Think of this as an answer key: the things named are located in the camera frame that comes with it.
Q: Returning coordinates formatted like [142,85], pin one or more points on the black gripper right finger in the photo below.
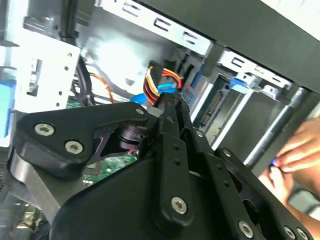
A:
[225,180]

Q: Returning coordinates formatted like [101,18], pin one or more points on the person left hand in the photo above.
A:
[277,182]

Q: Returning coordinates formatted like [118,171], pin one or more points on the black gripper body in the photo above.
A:
[120,212]

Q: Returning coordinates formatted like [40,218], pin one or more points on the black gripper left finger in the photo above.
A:
[55,147]

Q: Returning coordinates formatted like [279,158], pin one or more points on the person right hand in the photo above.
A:
[305,150]

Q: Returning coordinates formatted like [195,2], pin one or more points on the hard disk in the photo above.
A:
[240,85]

